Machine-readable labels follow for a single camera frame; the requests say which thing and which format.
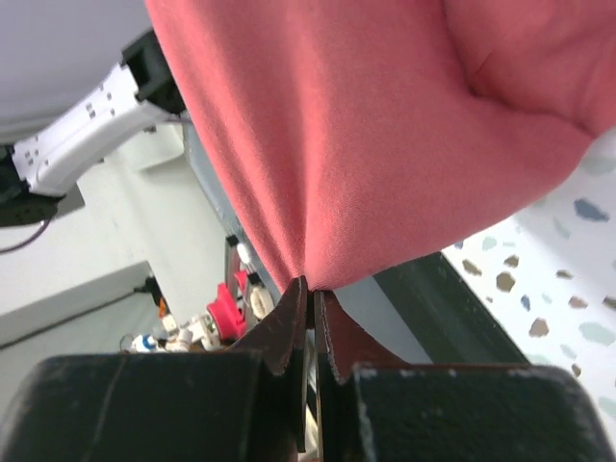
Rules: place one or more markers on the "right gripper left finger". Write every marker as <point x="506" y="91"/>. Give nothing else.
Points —
<point x="244" y="403"/>

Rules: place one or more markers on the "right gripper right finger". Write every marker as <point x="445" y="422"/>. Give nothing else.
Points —
<point x="373" y="406"/>

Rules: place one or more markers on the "red pink t shirt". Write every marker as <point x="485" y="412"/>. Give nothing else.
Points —
<point x="355" y="138"/>

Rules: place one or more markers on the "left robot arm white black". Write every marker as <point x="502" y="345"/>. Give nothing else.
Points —
<point x="137" y="94"/>

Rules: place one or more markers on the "clutter objects beyond table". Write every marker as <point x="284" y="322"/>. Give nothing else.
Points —
<point x="242" y="300"/>

